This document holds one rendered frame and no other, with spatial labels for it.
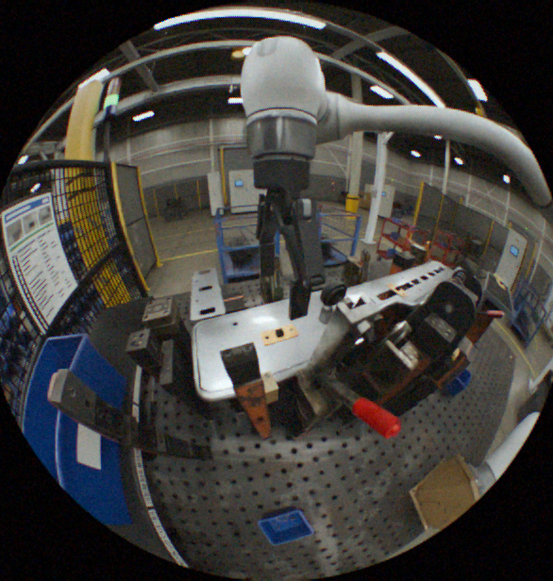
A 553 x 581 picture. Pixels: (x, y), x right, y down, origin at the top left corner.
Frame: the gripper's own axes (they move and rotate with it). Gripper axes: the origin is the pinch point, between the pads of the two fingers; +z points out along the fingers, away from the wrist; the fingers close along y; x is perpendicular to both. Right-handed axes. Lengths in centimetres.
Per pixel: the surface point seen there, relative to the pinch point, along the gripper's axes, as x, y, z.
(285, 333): -1.3, -0.3, 12.8
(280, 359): 2.4, -6.1, 13.0
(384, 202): -919, 599, 18
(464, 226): -809, 104, -6
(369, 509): -5, -55, 43
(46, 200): 54, 18, -29
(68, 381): 28.6, -15.0, -6.2
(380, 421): 0.6, -24.5, -1.1
